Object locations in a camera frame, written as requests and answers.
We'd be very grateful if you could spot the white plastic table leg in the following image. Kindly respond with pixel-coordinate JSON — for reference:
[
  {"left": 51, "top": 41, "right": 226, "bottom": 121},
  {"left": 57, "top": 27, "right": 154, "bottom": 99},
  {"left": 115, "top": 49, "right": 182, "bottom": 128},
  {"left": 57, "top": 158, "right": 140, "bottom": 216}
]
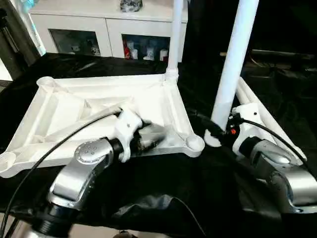
[
  {"left": 165, "top": 0, "right": 185, "bottom": 83},
  {"left": 204, "top": 0, "right": 260, "bottom": 148},
  {"left": 235, "top": 82, "right": 278, "bottom": 144},
  {"left": 240, "top": 77, "right": 309, "bottom": 162}
]

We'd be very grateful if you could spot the black plastic mat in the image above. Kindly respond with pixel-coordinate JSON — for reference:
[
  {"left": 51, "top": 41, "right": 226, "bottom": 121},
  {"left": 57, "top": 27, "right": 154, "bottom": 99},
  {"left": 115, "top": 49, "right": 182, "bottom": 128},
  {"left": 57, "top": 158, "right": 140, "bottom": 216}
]
[{"left": 0, "top": 52, "right": 317, "bottom": 238}]

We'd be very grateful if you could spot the red carton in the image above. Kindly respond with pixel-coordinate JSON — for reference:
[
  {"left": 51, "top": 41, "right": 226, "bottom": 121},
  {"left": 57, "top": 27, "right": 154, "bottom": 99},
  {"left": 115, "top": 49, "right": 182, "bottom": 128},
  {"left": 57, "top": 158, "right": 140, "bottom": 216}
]
[{"left": 122, "top": 41, "right": 132, "bottom": 59}]

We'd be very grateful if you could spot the black cabinet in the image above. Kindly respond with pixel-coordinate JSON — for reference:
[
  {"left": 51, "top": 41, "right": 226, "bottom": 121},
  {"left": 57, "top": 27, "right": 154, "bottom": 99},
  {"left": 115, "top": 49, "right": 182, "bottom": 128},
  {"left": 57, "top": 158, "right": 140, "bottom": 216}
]
[{"left": 186, "top": 0, "right": 253, "bottom": 65}]

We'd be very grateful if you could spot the white cabinet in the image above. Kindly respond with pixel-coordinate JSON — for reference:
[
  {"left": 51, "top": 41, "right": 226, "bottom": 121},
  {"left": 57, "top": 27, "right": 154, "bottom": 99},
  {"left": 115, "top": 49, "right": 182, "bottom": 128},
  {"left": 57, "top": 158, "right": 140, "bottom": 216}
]
[{"left": 29, "top": 0, "right": 189, "bottom": 63}]

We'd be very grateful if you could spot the shiny dark bundle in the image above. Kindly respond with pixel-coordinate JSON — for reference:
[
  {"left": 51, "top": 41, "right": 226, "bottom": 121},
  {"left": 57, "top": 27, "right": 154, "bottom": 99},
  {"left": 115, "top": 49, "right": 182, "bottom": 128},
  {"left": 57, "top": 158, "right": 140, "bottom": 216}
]
[{"left": 119, "top": 0, "right": 144, "bottom": 13}]

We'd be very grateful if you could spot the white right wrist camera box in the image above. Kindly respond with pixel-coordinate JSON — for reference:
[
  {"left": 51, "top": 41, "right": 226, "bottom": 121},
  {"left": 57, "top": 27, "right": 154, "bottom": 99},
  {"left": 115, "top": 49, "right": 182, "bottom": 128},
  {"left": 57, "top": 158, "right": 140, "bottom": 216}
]
[{"left": 229, "top": 103, "right": 262, "bottom": 155}]

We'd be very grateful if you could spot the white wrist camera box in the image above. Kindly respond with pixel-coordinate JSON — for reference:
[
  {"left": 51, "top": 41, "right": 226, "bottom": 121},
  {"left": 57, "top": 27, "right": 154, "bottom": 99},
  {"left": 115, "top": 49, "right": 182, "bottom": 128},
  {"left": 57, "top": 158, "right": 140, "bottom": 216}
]
[
  {"left": 114, "top": 108, "right": 145, "bottom": 163},
  {"left": 229, "top": 103, "right": 262, "bottom": 155}
]

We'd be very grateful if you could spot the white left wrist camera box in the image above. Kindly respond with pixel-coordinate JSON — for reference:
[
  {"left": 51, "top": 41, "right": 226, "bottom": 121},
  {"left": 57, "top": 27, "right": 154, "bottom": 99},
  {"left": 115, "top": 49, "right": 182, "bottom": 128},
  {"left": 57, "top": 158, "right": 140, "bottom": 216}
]
[{"left": 114, "top": 108, "right": 145, "bottom": 163}]

